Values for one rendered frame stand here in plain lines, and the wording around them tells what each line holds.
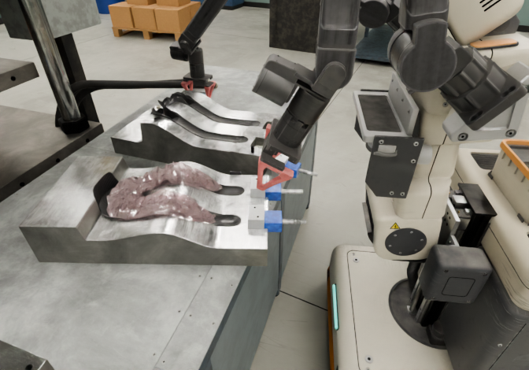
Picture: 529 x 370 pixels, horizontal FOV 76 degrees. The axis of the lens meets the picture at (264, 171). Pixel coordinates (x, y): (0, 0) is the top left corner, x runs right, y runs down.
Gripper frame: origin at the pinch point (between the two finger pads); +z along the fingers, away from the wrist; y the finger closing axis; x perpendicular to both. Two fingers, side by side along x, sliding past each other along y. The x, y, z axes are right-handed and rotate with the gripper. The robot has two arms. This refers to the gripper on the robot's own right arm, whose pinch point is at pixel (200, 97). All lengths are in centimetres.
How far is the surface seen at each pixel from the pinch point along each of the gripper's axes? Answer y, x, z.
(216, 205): -36, 63, -5
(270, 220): -50, 65, -6
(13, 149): 45, 50, 5
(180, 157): -15.7, 43.6, -1.5
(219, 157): -29, 44, -4
